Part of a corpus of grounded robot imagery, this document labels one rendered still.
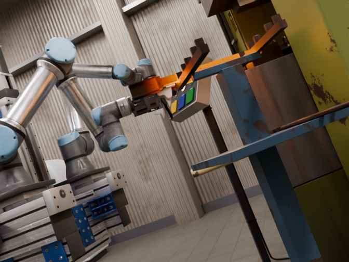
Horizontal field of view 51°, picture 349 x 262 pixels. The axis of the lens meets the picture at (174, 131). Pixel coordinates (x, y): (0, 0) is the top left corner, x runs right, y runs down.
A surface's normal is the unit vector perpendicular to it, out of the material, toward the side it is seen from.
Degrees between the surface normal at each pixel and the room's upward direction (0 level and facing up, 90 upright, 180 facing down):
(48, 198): 90
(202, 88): 90
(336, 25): 90
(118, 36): 90
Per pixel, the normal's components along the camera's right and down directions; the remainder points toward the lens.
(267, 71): 0.04, -0.11
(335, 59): -0.93, 0.36
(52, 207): -0.28, 0.01
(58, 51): 0.43, -0.34
